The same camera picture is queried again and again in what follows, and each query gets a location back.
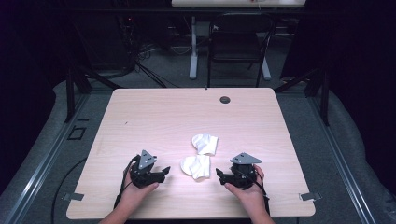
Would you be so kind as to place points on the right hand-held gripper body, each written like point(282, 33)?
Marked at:
point(243, 175)

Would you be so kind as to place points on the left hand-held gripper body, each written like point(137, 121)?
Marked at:
point(146, 177)

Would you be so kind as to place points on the white sock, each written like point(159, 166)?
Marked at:
point(196, 166)
point(205, 143)

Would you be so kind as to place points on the person's left hand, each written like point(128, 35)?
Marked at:
point(130, 196)

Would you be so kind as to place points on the person's right hand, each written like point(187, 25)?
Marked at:
point(252, 199)

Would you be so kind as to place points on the black metal stand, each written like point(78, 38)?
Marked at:
point(71, 93)
point(324, 96)

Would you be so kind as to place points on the white desk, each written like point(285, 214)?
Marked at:
point(194, 46)

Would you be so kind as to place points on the black folding chair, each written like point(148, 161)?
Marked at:
point(236, 42)

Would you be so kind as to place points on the grey metal table bracket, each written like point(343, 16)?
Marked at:
point(73, 196)
point(310, 196)

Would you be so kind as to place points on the aluminium floor rail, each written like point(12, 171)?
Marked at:
point(46, 161)
point(342, 161)

